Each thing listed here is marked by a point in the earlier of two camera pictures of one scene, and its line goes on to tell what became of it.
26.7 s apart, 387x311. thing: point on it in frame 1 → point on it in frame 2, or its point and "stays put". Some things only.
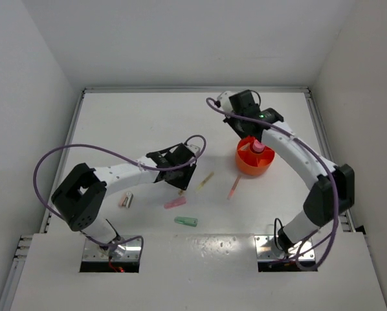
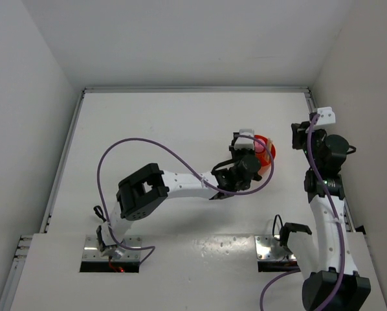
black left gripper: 183,183 → 233,151
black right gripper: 230,120 → 299,131
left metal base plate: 92,252 stays put
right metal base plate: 264,250 stays put
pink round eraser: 258,146 stays put
